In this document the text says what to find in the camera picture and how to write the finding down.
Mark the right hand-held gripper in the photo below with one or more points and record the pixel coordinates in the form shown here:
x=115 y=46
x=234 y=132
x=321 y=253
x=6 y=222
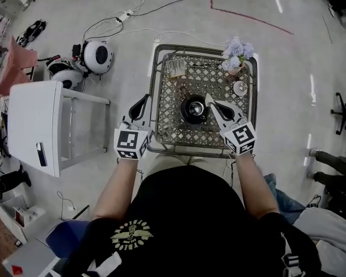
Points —
x=240 y=136

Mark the white round headset device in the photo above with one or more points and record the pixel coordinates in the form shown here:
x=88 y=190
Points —
x=67 y=78
x=99 y=56

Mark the person's left forearm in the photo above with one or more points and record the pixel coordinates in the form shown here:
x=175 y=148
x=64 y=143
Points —
x=115 y=192

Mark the black smartphone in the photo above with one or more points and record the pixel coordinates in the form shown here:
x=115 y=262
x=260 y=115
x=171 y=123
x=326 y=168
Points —
x=41 y=154

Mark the white power strip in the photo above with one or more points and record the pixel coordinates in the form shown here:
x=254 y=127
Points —
x=124 y=15

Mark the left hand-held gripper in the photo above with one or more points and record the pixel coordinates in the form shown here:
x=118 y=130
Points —
x=127 y=140

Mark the grey cloth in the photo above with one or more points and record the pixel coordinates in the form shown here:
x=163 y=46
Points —
x=328 y=235

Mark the person's beige trousers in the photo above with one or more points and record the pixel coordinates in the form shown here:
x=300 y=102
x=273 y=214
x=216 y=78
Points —
x=167 y=161

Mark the blue denim garment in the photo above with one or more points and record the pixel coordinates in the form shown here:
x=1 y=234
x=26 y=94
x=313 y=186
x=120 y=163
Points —
x=282 y=198

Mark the woven lattice coffee table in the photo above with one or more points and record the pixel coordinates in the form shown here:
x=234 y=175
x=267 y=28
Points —
x=173 y=111

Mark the black cylindrical pot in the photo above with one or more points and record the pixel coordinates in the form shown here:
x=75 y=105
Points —
x=190 y=115

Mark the white side table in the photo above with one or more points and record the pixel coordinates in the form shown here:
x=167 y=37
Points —
x=29 y=120

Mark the pair of black shoes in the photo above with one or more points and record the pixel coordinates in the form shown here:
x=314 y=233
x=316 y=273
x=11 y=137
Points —
x=31 y=33

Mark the pink vase with blue flowers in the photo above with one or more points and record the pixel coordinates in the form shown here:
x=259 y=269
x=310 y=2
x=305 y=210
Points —
x=237 y=52

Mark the pink cloth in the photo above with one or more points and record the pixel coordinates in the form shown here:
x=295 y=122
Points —
x=15 y=65

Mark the black eyeglasses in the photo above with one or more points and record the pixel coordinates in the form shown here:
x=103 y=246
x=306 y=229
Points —
x=204 y=66

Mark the person's right forearm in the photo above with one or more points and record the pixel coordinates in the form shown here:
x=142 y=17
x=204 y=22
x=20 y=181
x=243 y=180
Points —
x=255 y=186

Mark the person's black t-shirt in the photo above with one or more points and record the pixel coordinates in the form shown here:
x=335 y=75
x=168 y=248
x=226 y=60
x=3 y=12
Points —
x=190 y=226

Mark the blue chair seat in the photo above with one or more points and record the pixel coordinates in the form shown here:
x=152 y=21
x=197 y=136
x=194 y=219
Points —
x=66 y=237

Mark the white saucer with cup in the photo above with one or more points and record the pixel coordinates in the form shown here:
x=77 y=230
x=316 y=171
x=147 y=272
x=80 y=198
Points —
x=240 y=88

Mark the white open box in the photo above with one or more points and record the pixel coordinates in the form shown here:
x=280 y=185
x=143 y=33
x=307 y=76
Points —
x=14 y=212

